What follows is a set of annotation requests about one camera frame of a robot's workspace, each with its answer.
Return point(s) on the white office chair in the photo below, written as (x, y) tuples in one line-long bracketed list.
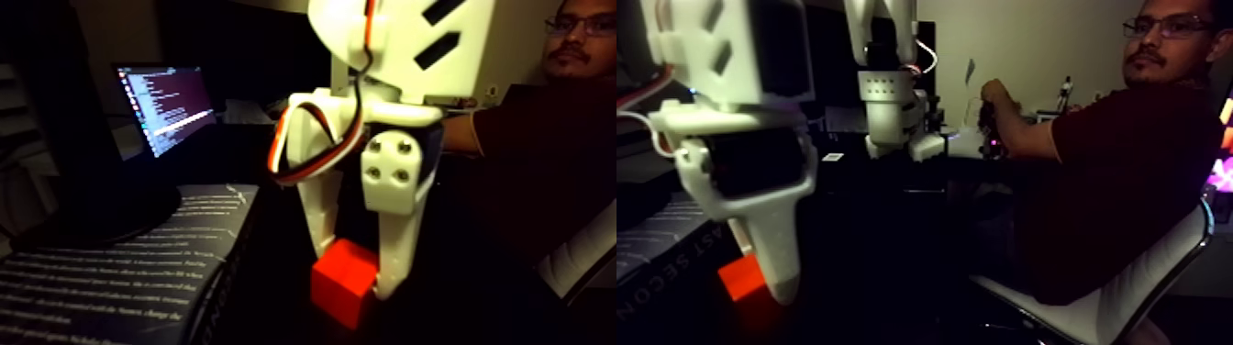
[(1088, 318)]

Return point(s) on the glowing display screen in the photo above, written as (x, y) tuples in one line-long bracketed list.
[(1225, 154)]

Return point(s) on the person's eyeglasses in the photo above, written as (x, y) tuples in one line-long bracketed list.
[(1146, 26)]

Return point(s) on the small figurine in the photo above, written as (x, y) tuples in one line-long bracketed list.
[(1065, 94)]

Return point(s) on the red cube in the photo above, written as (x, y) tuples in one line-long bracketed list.
[(342, 289)]

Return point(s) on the open laptop with lit screen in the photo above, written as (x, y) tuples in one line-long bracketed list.
[(164, 101)]

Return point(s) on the person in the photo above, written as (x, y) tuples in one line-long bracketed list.
[(1127, 173)]

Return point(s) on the black book with white text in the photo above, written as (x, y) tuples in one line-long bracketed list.
[(116, 279)]

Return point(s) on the person's hand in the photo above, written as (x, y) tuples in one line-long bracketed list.
[(996, 101)]

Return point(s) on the black computer monitor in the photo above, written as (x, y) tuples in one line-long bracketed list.
[(231, 48)]

